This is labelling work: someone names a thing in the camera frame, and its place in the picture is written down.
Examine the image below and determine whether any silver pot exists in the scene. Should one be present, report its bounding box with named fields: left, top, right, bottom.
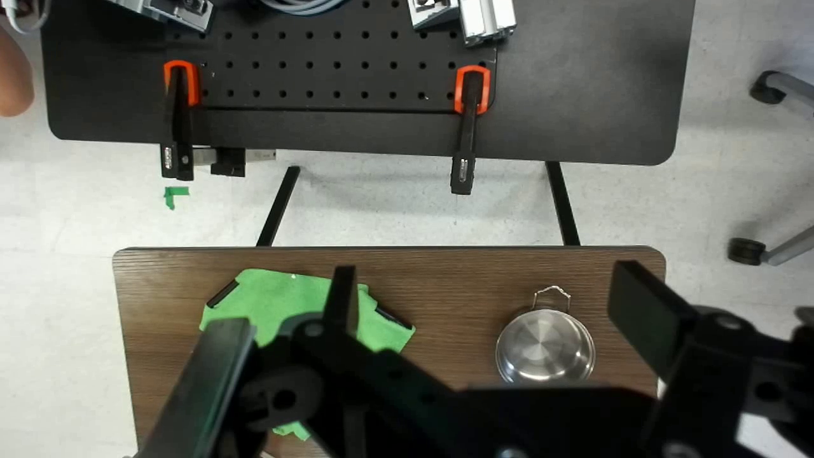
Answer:
left=494, top=285, right=596, bottom=385

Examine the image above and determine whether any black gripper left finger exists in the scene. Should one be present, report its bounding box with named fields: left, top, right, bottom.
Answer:
left=137, top=318, right=255, bottom=458

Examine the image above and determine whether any green cloth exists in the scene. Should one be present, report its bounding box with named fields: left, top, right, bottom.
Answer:
left=195, top=267, right=417, bottom=446

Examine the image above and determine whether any orange black clamp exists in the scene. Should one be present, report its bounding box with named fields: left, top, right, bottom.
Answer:
left=450, top=65, right=490, bottom=197
left=161, top=58, right=200, bottom=182

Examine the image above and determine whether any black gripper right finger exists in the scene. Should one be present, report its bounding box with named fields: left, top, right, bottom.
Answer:
left=609, top=259, right=699, bottom=380

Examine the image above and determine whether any left orange black clamp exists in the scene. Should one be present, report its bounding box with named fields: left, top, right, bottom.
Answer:
left=161, top=58, right=200, bottom=182

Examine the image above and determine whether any wooden side table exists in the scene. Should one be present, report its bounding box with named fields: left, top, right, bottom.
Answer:
left=114, top=247, right=663, bottom=458

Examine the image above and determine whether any black perforated table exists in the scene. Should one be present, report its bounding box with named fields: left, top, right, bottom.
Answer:
left=40, top=0, right=695, bottom=165

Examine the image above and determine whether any office chair base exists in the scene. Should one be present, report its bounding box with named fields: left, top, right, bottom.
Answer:
left=724, top=70, right=814, bottom=270

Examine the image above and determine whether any right orange black clamp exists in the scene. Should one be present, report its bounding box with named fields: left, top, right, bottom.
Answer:
left=450, top=65, right=490, bottom=197

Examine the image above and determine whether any aluminium extrusion bracket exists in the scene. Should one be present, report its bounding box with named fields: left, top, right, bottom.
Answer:
left=408, top=0, right=516, bottom=47

